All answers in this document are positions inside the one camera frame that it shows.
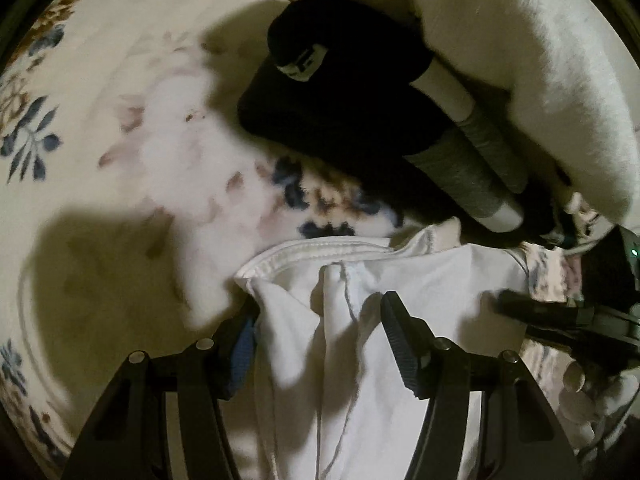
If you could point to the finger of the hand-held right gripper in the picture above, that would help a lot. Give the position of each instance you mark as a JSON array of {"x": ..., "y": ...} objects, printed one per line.
[
  {"x": 575, "y": 338},
  {"x": 542, "y": 306}
]

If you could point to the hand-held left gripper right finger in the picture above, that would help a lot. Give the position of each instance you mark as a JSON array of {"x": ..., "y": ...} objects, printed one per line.
[{"x": 401, "y": 342}]

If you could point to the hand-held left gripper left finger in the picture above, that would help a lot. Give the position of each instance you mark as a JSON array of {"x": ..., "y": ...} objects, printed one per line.
[{"x": 242, "y": 356}]

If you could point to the person's right hand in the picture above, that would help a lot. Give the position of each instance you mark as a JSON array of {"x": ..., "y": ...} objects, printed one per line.
[{"x": 595, "y": 400}]

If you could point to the grey and white striped cloth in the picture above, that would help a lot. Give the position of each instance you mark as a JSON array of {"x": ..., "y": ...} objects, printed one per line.
[{"x": 480, "y": 180}]

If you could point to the cream fleece blanket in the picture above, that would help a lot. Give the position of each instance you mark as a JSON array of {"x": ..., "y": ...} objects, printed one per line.
[{"x": 540, "y": 60}]

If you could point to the black garment with white label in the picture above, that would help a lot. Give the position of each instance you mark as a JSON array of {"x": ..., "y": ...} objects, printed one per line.
[{"x": 350, "y": 120}]

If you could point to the floral bed sheet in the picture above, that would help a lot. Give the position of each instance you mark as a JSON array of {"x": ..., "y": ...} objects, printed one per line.
[{"x": 125, "y": 110}]

